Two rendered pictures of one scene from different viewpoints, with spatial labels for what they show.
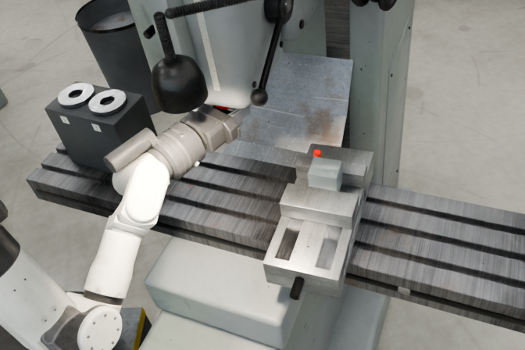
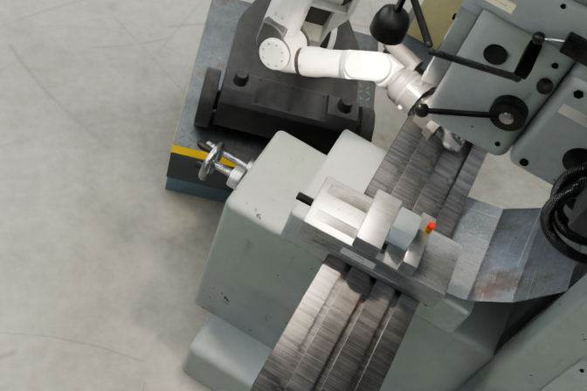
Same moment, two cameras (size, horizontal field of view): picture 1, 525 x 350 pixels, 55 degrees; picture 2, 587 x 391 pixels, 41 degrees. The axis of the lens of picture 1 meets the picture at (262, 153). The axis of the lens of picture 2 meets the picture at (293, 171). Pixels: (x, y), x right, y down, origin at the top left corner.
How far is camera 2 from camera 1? 1.20 m
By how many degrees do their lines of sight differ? 47
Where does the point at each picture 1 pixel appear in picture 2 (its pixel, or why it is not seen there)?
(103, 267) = (316, 51)
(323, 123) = (507, 284)
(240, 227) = (377, 185)
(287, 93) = (543, 247)
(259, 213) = not seen: hidden behind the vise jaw
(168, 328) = (313, 160)
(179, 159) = (395, 87)
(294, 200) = (381, 201)
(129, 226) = (341, 59)
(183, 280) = (341, 154)
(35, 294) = (287, 2)
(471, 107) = not seen: outside the picture
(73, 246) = not seen: hidden behind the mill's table
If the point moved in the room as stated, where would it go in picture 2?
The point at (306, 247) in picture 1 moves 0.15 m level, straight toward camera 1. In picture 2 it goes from (338, 208) to (273, 195)
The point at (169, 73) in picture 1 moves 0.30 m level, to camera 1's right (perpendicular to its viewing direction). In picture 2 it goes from (385, 9) to (403, 130)
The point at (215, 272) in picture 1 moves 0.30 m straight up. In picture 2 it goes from (347, 176) to (385, 101)
